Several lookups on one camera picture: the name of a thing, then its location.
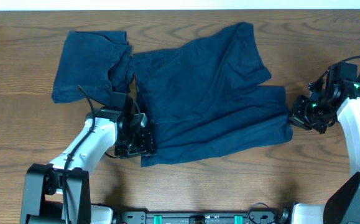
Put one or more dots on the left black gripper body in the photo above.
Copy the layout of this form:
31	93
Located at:
134	144

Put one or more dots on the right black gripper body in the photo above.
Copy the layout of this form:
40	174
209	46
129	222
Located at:
315	115

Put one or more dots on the navy blue shorts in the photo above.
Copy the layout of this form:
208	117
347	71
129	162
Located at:
210	98

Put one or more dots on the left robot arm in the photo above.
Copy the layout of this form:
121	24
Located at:
59	192

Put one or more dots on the folded navy shorts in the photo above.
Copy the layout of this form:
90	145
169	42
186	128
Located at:
98	61

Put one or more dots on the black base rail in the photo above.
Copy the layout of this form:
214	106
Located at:
259	216

